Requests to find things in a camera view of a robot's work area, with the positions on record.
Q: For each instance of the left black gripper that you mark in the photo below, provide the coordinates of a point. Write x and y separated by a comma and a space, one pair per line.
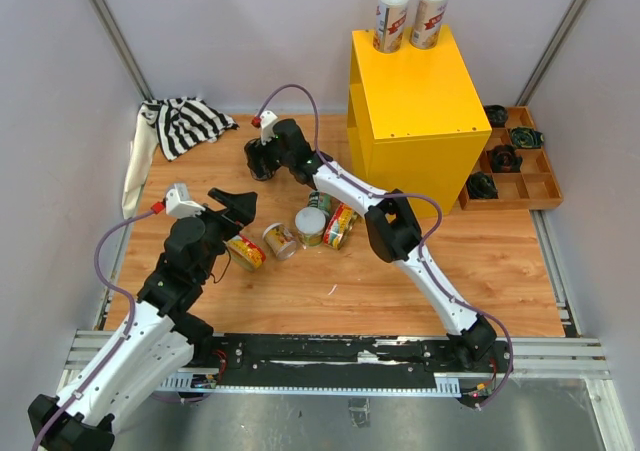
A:
245, 210

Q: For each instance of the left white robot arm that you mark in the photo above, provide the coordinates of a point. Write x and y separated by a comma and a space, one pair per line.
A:
158, 335

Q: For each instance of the striped black white cloth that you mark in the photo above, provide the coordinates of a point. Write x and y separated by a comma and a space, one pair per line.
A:
181, 124

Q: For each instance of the dark green item tray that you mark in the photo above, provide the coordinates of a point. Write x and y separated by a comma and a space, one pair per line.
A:
526, 138

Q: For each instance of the black item lower tray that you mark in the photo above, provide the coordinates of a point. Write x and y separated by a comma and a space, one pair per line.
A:
480, 185

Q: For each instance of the wooden compartment tray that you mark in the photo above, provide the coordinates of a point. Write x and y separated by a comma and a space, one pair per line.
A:
534, 187

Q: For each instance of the dark brown can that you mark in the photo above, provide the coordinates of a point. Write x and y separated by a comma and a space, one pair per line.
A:
260, 163

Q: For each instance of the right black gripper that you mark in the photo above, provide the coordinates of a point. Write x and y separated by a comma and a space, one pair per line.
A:
258, 151

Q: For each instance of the orange fruit can lying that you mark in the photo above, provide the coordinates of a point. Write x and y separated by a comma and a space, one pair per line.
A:
280, 240

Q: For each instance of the green fruit can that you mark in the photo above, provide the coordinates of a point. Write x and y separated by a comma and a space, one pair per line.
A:
320, 201

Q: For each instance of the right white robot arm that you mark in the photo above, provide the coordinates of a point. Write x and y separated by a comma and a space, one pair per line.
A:
393, 230

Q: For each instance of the yellow cabinet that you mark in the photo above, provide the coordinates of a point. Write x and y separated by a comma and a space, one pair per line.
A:
415, 121

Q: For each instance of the black item middle tray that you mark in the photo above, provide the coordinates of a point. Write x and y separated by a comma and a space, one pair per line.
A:
504, 159

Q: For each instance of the black item tray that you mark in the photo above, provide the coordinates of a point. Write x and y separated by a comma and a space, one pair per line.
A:
504, 159
480, 185
497, 115

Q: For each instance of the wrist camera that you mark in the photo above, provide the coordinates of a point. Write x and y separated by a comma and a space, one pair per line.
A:
178, 202
267, 120

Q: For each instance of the white lid yellow can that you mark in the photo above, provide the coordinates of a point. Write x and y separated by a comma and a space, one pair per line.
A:
310, 224

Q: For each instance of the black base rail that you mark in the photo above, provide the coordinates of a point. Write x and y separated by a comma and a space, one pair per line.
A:
315, 362

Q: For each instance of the tall white lid can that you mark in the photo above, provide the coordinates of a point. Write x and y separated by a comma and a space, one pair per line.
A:
391, 17
427, 23

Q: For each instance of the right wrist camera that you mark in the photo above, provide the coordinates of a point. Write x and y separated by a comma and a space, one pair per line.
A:
267, 120

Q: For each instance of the black item top tray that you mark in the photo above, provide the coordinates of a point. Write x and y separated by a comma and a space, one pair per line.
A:
497, 115

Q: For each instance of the red yellow fish tin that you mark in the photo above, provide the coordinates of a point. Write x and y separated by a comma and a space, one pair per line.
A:
246, 253

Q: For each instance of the cream cloth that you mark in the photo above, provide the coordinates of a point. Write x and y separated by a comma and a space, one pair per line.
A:
142, 150

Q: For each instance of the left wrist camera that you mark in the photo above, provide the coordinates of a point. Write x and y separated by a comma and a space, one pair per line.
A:
178, 202

